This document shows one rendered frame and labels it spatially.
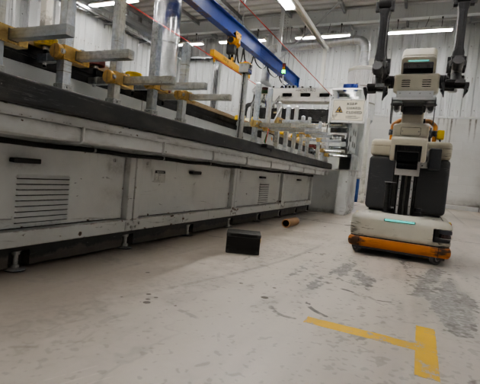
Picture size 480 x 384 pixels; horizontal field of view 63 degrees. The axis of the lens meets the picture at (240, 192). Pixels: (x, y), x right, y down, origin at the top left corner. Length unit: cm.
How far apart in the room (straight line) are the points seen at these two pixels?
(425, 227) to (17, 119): 229
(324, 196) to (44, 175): 453
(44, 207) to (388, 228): 203
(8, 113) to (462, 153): 1128
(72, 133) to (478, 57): 1155
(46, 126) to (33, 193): 36
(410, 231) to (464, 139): 932
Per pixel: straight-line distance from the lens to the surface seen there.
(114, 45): 177
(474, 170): 1194
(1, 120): 144
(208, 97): 209
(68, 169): 190
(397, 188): 304
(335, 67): 1265
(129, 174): 214
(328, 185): 580
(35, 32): 135
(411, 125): 285
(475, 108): 1215
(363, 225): 278
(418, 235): 276
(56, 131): 156
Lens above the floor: 48
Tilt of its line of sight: 3 degrees down
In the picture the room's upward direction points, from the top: 5 degrees clockwise
